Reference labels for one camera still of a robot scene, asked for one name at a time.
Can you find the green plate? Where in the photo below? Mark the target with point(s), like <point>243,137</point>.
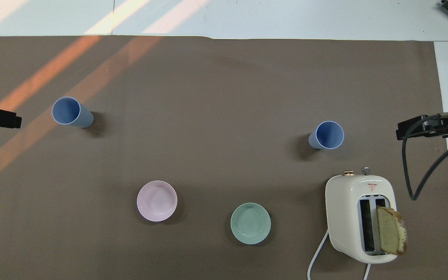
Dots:
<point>250,223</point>

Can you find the blue plastic cup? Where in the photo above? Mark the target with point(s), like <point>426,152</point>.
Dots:
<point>67,111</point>
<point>329,135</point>

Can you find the cream white toaster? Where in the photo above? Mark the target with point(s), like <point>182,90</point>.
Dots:
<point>344,210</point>

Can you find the pink plate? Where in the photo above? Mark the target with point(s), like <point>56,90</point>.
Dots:
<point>156,201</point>

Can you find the slice of bread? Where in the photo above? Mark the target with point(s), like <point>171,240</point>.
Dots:
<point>391,231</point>

